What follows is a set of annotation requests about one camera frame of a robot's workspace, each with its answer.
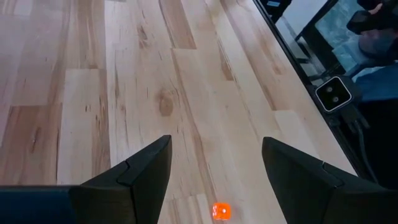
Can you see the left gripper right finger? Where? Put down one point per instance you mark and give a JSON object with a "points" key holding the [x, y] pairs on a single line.
{"points": [[311, 193]]}

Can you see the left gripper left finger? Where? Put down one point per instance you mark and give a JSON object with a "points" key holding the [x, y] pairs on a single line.
{"points": [[140, 193]]}

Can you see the small orange translucent die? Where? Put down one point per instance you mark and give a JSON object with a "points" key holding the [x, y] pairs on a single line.
{"points": [[221, 212]]}

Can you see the person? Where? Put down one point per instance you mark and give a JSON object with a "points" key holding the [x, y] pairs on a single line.
{"points": [[379, 46]]}

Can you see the black aluminium table frame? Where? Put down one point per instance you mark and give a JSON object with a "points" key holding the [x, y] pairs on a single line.
{"points": [[382, 149]]}

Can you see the white-rimmed black camera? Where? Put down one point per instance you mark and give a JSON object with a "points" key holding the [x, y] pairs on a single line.
{"points": [[333, 94]]}

